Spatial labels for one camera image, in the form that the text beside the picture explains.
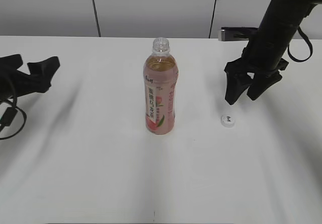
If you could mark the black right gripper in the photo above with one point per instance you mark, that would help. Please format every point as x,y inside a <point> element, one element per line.
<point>262,55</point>

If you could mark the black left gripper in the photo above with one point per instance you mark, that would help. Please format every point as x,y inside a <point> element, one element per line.
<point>15,83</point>

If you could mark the white bottle cap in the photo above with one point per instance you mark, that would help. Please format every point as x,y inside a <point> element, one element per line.
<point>227,120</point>

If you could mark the pink peach tea bottle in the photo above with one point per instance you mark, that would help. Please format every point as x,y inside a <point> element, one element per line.
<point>160,75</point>

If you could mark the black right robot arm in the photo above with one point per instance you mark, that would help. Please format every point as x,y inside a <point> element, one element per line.
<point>283,18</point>

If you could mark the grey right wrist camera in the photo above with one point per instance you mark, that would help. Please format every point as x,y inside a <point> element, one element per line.
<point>236,33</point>

